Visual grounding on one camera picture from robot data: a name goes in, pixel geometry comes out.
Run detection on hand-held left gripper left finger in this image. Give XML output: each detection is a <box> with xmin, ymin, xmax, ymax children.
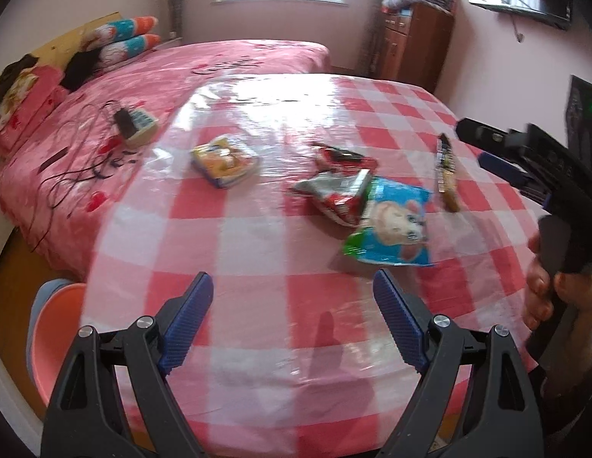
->
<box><xmin>41</xmin><ymin>271</ymin><xmax>215</xmax><ymax>458</ymax></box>

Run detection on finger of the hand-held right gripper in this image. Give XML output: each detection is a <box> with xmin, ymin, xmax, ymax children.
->
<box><xmin>455</xmin><ymin>118</ymin><xmax>516</xmax><ymax>154</ymax></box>
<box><xmin>478</xmin><ymin>150</ymin><xmax>552</xmax><ymax>207</ymax></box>

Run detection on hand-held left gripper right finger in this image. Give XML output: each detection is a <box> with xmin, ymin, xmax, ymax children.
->
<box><xmin>373</xmin><ymin>268</ymin><xmax>545</xmax><ymax>458</ymax></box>

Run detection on brown black bar wrapper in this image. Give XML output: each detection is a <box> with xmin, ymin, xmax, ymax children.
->
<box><xmin>434</xmin><ymin>134</ymin><xmax>462</xmax><ymax>213</ymax></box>

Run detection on blue bear snack packet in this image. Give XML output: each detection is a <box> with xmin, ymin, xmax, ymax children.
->
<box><xmin>343</xmin><ymin>176</ymin><xmax>436</xmax><ymax>268</ymax></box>

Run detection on red black snack packet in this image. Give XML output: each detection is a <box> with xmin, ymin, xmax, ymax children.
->
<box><xmin>309</xmin><ymin>142</ymin><xmax>378</xmax><ymax>173</ymax></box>

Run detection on red silver snack packet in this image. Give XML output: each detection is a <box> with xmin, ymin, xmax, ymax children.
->
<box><xmin>289</xmin><ymin>169</ymin><xmax>374</xmax><ymax>228</ymax></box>

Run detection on yellow bread packet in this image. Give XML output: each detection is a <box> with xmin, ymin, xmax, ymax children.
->
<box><xmin>190</xmin><ymin>134</ymin><xmax>261</xmax><ymax>190</ymax></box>

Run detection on person's right forearm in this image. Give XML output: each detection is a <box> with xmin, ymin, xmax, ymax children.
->
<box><xmin>539</xmin><ymin>274</ymin><xmax>592</xmax><ymax>440</ymax></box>

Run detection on person's right hand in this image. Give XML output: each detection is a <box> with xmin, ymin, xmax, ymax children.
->
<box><xmin>524</xmin><ymin>233</ymin><xmax>592</xmax><ymax>331</ymax></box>

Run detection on brown wooden cabinet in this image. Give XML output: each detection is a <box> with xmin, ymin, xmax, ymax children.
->
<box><xmin>376</xmin><ymin>2</ymin><xmax>456</xmax><ymax>95</ymax></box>

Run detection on orange plastic stool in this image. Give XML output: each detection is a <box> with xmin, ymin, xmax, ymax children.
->
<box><xmin>33</xmin><ymin>282</ymin><xmax>89</xmax><ymax>407</ymax></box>

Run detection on grey curtain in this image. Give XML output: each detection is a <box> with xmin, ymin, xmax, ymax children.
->
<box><xmin>360</xmin><ymin>0</ymin><xmax>388</xmax><ymax>76</ymax></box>
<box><xmin>165</xmin><ymin>0</ymin><xmax>185</xmax><ymax>40</ymax></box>

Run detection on white power strip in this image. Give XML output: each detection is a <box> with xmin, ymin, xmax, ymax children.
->
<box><xmin>117</xmin><ymin>107</ymin><xmax>159</xmax><ymax>150</ymax></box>

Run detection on black power adapter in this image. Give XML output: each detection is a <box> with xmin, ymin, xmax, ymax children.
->
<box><xmin>114</xmin><ymin>109</ymin><xmax>137</xmax><ymax>138</ymax></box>

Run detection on bed with pink floral sheet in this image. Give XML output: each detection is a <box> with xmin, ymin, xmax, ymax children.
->
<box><xmin>0</xmin><ymin>38</ymin><xmax>332</xmax><ymax>283</ymax></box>

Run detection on pink cartoon print pillow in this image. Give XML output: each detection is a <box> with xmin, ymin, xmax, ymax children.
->
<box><xmin>0</xmin><ymin>64</ymin><xmax>65</xmax><ymax>150</ymax></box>

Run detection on black cloth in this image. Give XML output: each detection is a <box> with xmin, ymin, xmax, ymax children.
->
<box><xmin>60</xmin><ymin>50</ymin><xmax>103</xmax><ymax>90</ymax></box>

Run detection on striped colourful pillow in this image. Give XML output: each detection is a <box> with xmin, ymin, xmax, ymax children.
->
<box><xmin>98</xmin><ymin>33</ymin><xmax>161</xmax><ymax>71</ymax></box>
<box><xmin>93</xmin><ymin>15</ymin><xmax>159</xmax><ymax>45</ymax></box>

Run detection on dark cloth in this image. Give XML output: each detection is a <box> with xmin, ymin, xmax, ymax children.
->
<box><xmin>0</xmin><ymin>55</ymin><xmax>39</xmax><ymax>120</ymax></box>

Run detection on yellow wooden headboard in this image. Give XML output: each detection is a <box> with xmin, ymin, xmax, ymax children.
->
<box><xmin>29</xmin><ymin>12</ymin><xmax>122</xmax><ymax>73</ymax></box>

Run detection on black cables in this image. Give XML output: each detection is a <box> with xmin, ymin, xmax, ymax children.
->
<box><xmin>29</xmin><ymin>100</ymin><xmax>149</xmax><ymax>255</ymax></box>

